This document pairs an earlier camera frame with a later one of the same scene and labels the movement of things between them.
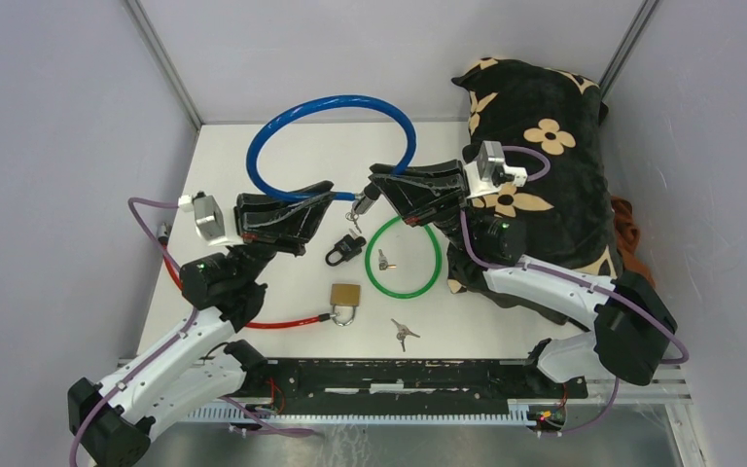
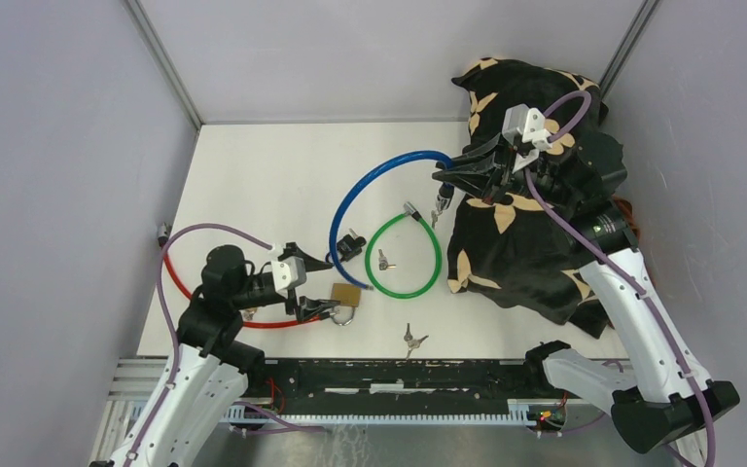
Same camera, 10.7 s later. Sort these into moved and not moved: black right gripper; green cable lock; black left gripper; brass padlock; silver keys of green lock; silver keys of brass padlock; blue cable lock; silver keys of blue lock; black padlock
Moved: silver keys of brass padlock; black left gripper; blue cable lock; silver keys of blue lock; black right gripper
Not moved: black padlock; brass padlock; green cable lock; silver keys of green lock
